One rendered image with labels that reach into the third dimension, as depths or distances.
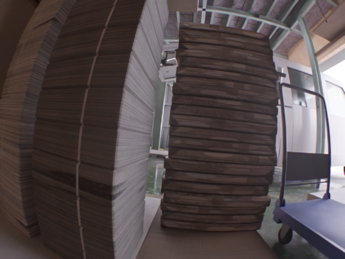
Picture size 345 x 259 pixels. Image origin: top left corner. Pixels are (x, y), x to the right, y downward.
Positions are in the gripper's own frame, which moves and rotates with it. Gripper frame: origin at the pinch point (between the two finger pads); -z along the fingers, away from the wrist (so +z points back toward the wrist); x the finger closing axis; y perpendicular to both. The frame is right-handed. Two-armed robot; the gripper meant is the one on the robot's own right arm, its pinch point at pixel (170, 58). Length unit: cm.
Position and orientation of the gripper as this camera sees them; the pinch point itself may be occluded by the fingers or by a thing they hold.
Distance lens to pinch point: 122.8
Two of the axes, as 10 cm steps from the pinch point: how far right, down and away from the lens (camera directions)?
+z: -9.9, -1.0, 0.9
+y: 0.8, 0.7, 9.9
